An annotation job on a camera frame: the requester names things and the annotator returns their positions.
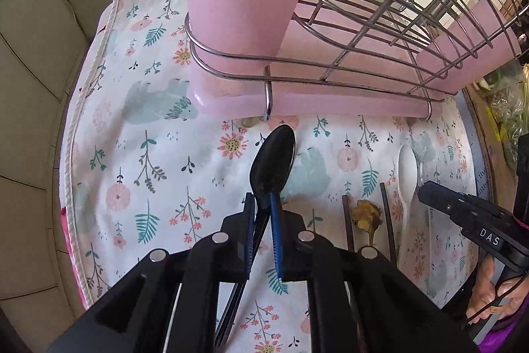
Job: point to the kitchen counter cabinets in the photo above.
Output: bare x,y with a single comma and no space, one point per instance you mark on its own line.
33,47

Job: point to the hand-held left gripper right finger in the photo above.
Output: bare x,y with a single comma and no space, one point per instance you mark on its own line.
276,237

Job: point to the pink cloth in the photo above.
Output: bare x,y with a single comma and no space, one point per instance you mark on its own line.
65,212

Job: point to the bag of vegetables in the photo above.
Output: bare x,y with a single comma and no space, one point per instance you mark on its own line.
510,109

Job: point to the person's right hand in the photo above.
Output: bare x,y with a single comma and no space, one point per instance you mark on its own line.
483,287

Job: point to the ornate brass spoon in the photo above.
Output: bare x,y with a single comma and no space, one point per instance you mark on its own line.
365,214

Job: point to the person's right forearm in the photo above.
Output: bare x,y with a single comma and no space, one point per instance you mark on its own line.
504,338

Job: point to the cardboard box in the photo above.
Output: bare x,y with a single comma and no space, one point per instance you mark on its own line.
487,129

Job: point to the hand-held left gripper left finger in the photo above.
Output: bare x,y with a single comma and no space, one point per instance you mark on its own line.
249,245

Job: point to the dark brown chopstick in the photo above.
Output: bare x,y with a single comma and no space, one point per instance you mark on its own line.
348,220
387,220

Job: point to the white plastic spoon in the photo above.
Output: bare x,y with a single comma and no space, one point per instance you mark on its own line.
407,171

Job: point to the black spoon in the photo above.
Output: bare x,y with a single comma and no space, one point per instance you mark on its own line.
272,162

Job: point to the floral printed cloth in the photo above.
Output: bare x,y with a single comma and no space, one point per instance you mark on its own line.
165,171

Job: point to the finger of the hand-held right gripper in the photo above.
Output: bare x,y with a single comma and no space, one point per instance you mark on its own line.
446,202

